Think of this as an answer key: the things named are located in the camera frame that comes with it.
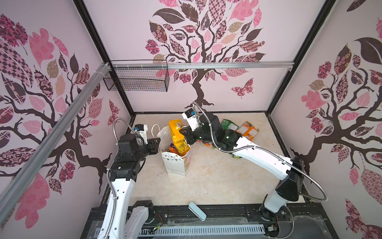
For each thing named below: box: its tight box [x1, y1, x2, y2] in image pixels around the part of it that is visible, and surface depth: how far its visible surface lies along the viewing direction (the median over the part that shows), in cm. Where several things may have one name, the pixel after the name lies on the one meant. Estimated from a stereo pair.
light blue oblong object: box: [188, 201, 207, 222], surface depth 73 cm
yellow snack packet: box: [168, 119, 191, 157], surface depth 71 cm
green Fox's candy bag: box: [220, 118, 240, 131], surface depth 112 cm
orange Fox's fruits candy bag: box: [235, 120, 260, 142], surface depth 107 cm
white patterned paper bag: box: [156, 125, 192, 178], surface depth 76 cm
